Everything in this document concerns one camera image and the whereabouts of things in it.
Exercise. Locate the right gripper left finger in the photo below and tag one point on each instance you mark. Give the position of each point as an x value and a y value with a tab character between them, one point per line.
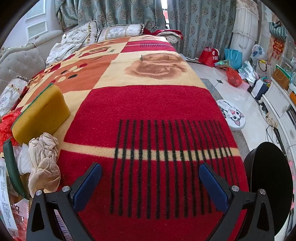
54	215

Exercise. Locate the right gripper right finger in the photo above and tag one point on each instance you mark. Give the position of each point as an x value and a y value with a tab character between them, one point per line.
231	201

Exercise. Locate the pink clear plastic wrapper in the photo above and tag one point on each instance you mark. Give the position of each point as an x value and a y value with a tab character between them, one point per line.
20	212

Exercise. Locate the blue white medicine box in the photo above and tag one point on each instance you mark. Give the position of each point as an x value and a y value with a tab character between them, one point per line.
6	211

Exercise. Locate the black round trash bin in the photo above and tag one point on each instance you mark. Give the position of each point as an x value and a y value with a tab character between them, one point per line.
267	168

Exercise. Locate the crumpled beige tissue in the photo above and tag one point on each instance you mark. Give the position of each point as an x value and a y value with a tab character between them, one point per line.
45	173

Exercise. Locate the dark green box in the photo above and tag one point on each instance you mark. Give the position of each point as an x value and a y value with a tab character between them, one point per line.
13	169

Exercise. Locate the white crumpled tissue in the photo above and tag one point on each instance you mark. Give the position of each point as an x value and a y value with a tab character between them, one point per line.
22	159

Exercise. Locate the red orange patterned blanket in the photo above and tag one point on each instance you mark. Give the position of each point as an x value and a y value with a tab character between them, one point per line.
141	112

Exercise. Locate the yellow green sponge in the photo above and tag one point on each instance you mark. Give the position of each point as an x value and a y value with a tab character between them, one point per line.
44	114

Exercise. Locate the red crumpled plastic bag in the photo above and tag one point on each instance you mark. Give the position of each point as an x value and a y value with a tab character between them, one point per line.
5	128

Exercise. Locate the white tv cabinet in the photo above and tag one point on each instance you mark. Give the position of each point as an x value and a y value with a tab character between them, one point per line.
278	110

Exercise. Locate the side bolster pillow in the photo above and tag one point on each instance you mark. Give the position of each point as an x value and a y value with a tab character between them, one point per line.
12	94

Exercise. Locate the red plastic bag on floor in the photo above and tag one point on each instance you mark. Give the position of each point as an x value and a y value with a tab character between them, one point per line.
233	77

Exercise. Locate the grey tufted headboard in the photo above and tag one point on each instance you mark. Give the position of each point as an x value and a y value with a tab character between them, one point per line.
27	60

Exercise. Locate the teal gift bag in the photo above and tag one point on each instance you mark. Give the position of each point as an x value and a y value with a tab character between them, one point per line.
234	57

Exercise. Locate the red gift bag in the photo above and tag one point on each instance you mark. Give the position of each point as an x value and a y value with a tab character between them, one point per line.
209	56

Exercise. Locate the white lace cover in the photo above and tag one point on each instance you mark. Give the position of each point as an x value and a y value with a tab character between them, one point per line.
245	29

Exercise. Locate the embroidered white pillow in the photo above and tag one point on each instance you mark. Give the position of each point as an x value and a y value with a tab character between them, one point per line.
84	34

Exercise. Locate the embroidered bolster pillow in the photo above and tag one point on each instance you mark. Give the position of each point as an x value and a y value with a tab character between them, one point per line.
119	31

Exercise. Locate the teal patterned curtain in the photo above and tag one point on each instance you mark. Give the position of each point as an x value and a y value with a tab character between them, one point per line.
202	23

